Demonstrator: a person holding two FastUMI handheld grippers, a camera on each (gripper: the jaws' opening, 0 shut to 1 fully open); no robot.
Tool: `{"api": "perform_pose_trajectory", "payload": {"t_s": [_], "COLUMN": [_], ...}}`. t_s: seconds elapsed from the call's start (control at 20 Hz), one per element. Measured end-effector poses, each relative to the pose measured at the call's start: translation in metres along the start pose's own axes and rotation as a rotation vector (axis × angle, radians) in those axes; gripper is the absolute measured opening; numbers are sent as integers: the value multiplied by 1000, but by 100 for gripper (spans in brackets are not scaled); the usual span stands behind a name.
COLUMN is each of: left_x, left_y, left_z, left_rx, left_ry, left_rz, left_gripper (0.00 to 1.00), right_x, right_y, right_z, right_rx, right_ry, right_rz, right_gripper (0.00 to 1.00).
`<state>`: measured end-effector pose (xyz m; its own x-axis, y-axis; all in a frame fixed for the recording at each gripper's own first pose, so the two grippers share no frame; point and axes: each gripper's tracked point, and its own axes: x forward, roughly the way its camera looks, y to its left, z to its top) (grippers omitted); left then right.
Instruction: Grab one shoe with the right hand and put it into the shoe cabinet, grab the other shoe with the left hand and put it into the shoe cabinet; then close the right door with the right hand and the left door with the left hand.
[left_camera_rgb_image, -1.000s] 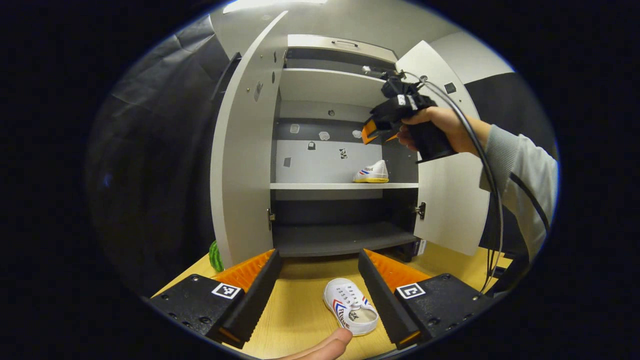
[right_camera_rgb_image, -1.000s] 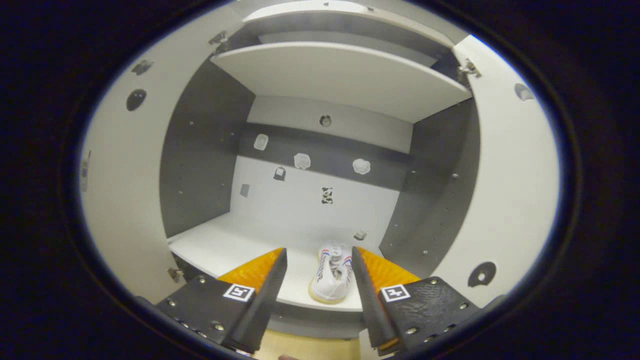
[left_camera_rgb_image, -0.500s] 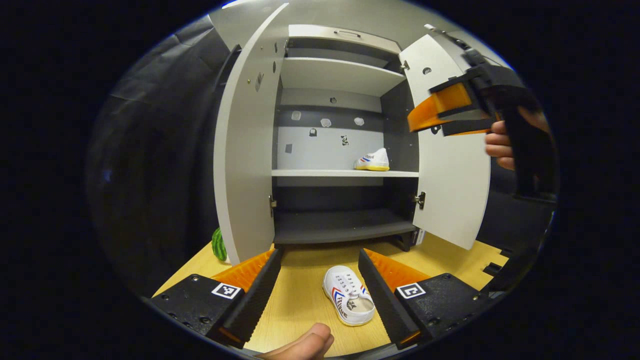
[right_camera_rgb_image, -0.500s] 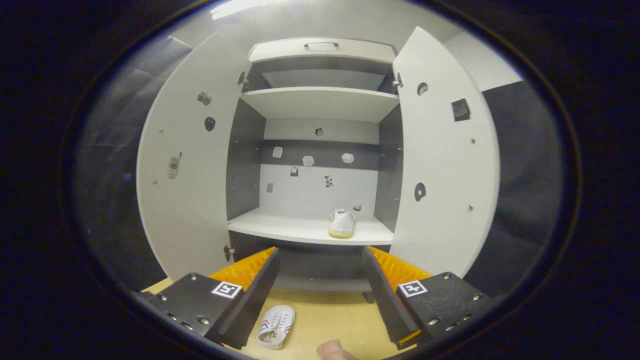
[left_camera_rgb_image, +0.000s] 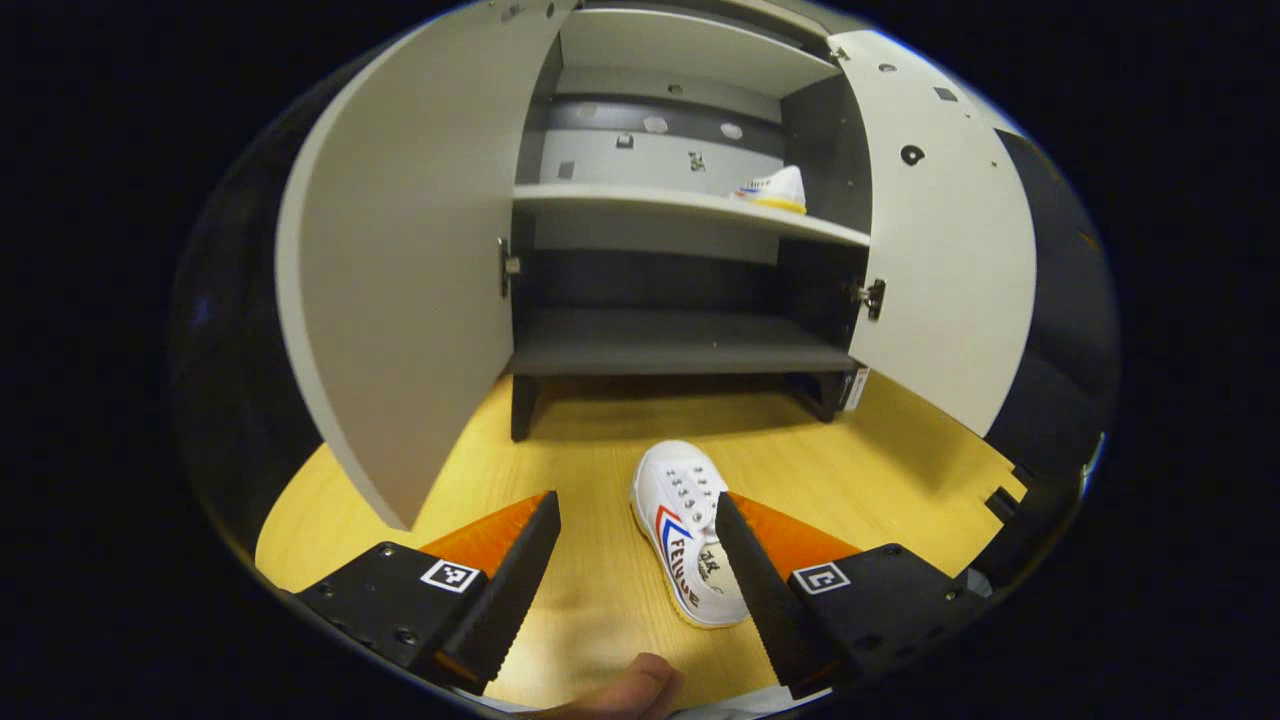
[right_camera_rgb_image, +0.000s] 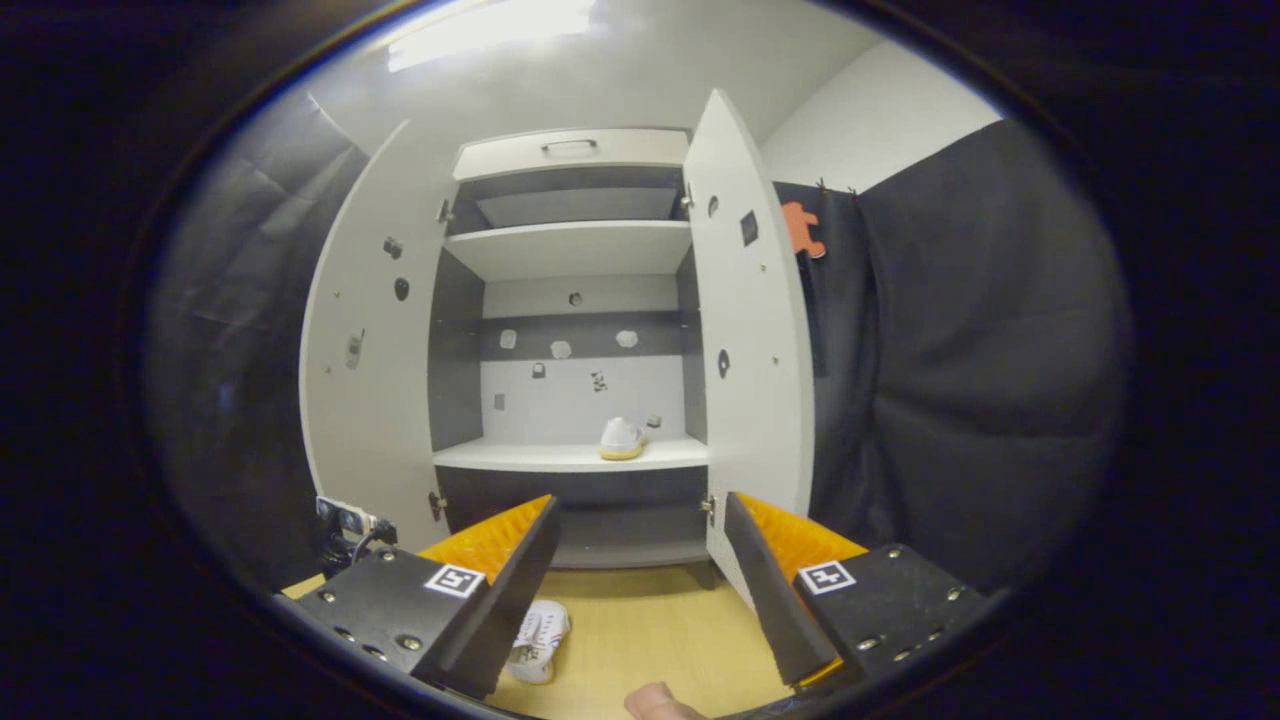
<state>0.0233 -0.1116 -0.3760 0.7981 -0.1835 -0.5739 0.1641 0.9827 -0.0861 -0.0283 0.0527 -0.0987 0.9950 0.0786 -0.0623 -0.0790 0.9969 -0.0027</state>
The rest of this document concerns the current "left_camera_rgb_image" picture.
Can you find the white shoe cabinet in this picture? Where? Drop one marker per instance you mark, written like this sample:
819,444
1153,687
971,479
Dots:
680,340

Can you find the metal door hinge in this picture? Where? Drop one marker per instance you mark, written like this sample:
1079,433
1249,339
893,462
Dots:
508,265
870,298

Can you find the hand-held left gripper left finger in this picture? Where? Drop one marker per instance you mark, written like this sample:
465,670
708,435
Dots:
510,600

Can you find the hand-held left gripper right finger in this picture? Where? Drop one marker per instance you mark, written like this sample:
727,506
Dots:
765,600

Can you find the white cabinet door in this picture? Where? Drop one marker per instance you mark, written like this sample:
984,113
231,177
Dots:
400,250
950,250

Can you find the white striped canvas shoe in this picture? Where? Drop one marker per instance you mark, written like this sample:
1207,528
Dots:
780,188
680,500

